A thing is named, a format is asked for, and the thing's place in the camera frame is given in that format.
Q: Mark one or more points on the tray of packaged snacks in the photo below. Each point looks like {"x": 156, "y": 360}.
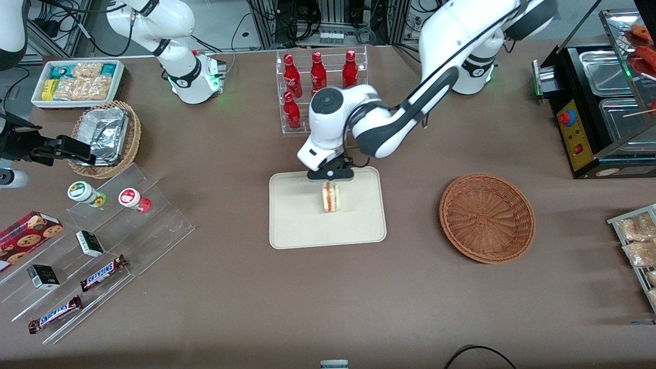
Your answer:
{"x": 615, "y": 221}

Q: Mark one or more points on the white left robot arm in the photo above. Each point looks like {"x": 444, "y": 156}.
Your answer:
{"x": 435, "y": 51}

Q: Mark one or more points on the silver foil container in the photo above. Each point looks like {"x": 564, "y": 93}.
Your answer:
{"x": 105, "y": 133}

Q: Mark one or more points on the white power strip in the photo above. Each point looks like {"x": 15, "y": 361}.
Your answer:
{"x": 331, "y": 37}

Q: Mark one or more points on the teal snack packet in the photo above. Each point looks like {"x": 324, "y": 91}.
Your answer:
{"x": 60, "y": 70}
{"x": 107, "y": 68}

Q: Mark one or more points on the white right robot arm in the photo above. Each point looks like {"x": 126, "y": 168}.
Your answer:
{"x": 180, "y": 69}

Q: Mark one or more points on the brown round wicker basket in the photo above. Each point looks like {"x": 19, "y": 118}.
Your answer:
{"x": 487, "y": 218}

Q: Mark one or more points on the brown snickers bar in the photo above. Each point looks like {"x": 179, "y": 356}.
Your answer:
{"x": 55, "y": 314}
{"x": 102, "y": 273}

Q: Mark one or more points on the small black carton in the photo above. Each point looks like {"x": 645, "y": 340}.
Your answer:
{"x": 90, "y": 244}
{"x": 43, "y": 277}

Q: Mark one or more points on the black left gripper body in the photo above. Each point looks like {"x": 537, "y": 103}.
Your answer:
{"x": 335, "y": 167}

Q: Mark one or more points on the small clear nut bag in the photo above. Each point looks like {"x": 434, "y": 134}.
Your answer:
{"x": 88, "y": 69}

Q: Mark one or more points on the aluminium frame rack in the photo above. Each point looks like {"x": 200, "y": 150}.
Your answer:
{"x": 333, "y": 15}

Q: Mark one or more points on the beige plastic tray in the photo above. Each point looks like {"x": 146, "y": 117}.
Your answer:
{"x": 307, "y": 225}

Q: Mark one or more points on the large clear nut bag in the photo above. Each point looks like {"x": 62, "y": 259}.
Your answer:
{"x": 84, "y": 88}

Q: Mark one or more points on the red cookie box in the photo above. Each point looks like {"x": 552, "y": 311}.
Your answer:
{"x": 28, "y": 233}

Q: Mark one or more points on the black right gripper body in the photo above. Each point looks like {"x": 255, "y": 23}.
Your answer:
{"x": 19, "y": 145}

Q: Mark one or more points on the triangle sandwich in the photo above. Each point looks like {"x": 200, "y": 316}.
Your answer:
{"x": 331, "y": 197}

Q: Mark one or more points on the small grey box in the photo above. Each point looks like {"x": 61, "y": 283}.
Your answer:
{"x": 334, "y": 364}

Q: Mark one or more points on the yellow snack packet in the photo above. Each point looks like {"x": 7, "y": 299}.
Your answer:
{"x": 49, "y": 89}

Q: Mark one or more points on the red sausage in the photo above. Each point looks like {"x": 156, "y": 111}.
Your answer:
{"x": 641, "y": 33}
{"x": 647, "y": 57}

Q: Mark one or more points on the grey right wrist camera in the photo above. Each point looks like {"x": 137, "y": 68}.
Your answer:
{"x": 14, "y": 178}

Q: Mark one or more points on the clear acrylic bottle rack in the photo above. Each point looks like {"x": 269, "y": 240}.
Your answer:
{"x": 280, "y": 102}

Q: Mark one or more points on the green lid yogurt cup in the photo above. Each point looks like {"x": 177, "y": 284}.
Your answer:
{"x": 82, "y": 191}

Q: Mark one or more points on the steel food pan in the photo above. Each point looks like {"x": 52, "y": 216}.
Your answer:
{"x": 605, "y": 72}
{"x": 622, "y": 120}

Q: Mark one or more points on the clear bag of snacks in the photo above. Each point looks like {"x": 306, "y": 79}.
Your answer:
{"x": 640, "y": 253}
{"x": 652, "y": 278}
{"x": 653, "y": 297}
{"x": 638, "y": 226}

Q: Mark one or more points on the red lid yogurt cup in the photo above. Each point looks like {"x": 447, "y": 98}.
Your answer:
{"x": 130, "y": 198}

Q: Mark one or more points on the tan wicker basket with foil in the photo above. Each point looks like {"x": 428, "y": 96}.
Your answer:
{"x": 130, "y": 143}

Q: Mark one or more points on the black hot food display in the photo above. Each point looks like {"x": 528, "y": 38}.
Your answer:
{"x": 574, "y": 133}

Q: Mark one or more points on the white rectangular snack bin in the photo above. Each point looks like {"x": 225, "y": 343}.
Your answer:
{"x": 38, "y": 100}

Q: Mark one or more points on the clear acrylic stepped stand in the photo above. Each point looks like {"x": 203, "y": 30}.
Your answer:
{"x": 154, "y": 230}

